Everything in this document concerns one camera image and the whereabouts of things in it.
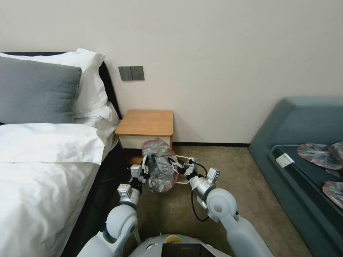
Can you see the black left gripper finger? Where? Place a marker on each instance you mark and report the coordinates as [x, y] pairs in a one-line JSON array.
[[145, 162], [147, 177]]

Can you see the crumpled grey garbage bag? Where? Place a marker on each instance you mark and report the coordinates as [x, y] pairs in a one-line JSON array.
[[312, 152], [334, 191], [336, 158]]

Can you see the teal upholstered sofa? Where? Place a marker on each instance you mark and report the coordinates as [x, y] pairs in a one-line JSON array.
[[300, 150]]

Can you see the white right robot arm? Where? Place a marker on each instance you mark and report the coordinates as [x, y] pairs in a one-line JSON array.
[[222, 206]]

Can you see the black bed headboard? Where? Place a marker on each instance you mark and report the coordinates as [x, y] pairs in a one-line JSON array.
[[108, 85]]

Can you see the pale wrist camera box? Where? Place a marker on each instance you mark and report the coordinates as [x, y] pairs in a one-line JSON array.
[[193, 163], [135, 171]]

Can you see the white trash can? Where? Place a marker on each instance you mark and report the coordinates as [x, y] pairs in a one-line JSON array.
[[183, 182]]

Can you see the grey wall switch panel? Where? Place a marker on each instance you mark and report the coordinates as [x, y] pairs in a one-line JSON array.
[[131, 73]]

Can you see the wooden nightstand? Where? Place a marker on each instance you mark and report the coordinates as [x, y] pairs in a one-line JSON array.
[[146, 123]]

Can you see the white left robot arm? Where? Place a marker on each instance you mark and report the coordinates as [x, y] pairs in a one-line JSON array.
[[122, 219]]

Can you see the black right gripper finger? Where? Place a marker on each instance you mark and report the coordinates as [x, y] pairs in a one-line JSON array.
[[177, 162], [178, 171]]

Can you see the grey plastic garbage bag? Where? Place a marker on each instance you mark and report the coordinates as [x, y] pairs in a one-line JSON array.
[[160, 160]]

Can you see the black bed base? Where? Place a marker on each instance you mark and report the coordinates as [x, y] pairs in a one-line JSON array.
[[101, 192]]

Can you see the grey pillow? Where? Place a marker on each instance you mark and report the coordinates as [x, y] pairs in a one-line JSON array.
[[34, 91]]

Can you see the white robot front shell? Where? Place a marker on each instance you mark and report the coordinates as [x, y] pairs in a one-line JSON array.
[[179, 245]]

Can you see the white pillow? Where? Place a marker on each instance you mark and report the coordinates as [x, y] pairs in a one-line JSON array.
[[88, 83]]

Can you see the white duvet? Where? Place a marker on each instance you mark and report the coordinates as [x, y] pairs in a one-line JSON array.
[[45, 174]]

